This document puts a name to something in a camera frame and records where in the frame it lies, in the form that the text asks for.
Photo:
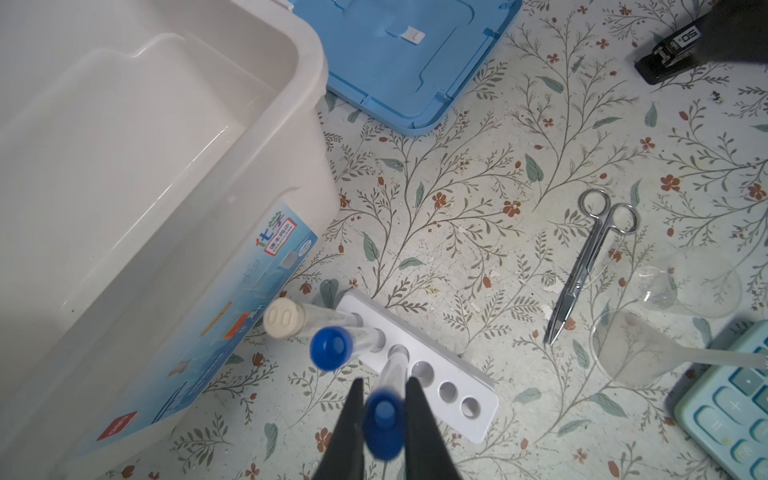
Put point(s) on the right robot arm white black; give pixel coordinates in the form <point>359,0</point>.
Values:
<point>734,31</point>

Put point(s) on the white test tube rack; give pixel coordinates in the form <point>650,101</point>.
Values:
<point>459,394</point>

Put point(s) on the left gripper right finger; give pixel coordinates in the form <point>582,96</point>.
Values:
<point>426,454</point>

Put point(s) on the black stapler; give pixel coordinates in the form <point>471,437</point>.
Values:
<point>672,55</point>

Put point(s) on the metal scissors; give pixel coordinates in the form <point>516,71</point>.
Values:
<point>619,218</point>

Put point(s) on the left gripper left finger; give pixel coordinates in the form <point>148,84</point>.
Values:
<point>344,456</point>

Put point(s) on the test tube with cream cap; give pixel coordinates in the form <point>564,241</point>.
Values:
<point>285,318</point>

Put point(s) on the white plastic storage bin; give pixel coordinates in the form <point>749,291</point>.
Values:
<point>163,175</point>

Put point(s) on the clear test tube blue cap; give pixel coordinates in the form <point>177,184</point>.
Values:
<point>333,347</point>

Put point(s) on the mint green calculator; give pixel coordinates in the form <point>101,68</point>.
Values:
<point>725,413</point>

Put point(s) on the blue plastic bin lid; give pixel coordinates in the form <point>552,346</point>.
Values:
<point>404,62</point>

